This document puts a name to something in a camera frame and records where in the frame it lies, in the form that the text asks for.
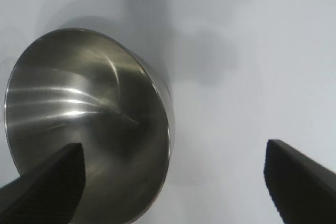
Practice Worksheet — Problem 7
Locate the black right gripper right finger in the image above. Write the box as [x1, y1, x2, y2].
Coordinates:
[263, 138, 336, 224]

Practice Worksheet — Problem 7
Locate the stainless steel mixing bowl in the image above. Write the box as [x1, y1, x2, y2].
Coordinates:
[4, 27, 175, 224]

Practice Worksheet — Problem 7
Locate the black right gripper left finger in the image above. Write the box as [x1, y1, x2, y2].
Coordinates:
[0, 142, 87, 224]

